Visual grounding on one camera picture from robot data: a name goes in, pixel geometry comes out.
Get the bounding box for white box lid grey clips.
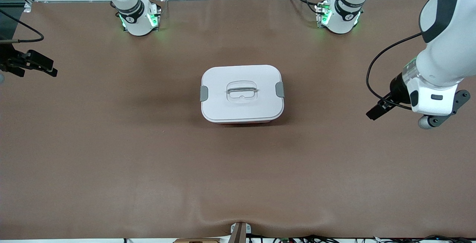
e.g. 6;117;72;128
200;65;285;121

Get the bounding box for pink translucent plastic box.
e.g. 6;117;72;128
213;118;277;125

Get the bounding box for brown table mat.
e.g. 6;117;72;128
0;0;476;240

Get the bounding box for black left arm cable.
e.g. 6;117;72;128
366;32;424;110

